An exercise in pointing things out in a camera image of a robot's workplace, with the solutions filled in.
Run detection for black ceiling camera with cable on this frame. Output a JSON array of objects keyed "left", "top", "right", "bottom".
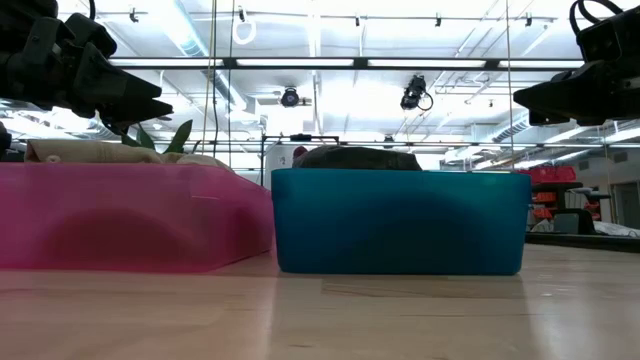
[{"left": 399, "top": 74, "right": 435, "bottom": 112}]

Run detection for black shelf table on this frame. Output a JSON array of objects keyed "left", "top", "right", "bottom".
[{"left": 529, "top": 181, "right": 612, "bottom": 236}]

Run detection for grey washed cotton cap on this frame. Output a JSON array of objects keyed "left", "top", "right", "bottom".
[{"left": 292, "top": 144, "right": 423, "bottom": 172}]

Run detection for green leafy plant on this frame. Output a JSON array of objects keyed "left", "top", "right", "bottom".
[{"left": 119, "top": 118, "right": 202, "bottom": 155}]

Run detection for pink translucent plastic bin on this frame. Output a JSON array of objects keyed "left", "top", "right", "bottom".
[{"left": 0, "top": 161, "right": 277, "bottom": 275}]

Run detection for black round ceiling camera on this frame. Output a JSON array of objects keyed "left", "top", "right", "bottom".
[{"left": 279, "top": 85, "right": 302, "bottom": 109}]

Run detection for red storage bins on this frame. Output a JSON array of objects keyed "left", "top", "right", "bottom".
[{"left": 517, "top": 165, "right": 578, "bottom": 186}]

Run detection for blue plastic bin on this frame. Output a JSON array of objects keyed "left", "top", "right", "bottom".
[{"left": 270, "top": 167, "right": 533, "bottom": 277}]

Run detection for black aluminium table frame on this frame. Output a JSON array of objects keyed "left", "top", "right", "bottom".
[{"left": 524, "top": 231, "right": 640, "bottom": 254}]

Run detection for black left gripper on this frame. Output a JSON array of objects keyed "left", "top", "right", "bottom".
[{"left": 0, "top": 0, "right": 175, "bottom": 135}]

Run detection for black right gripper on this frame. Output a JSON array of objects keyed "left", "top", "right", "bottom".
[{"left": 512, "top": 59, "right": 640, "bottom": 127}]

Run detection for black metal stand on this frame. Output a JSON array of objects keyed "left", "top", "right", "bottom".
[{"left": 259, "top": 132, "right": 341, "bottom": 187}]

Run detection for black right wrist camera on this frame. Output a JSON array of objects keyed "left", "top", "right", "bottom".
[{"left": 568, "top": 0, "right": 640, "bottom": 64}]

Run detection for white hanging ring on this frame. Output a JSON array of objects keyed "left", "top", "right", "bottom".
[{"left": 231, "top": 5, "right": 258, "bottom": 47}]

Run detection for beige cotton cap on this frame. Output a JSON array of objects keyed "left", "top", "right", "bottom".
[{"left": 24, "top": 138, "right": 234, "bottom": 172}]

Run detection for black overhead frame bar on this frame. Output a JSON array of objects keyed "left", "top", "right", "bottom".
[{"left": 107, "top": 55, "right": 586, "bottom": 71}]

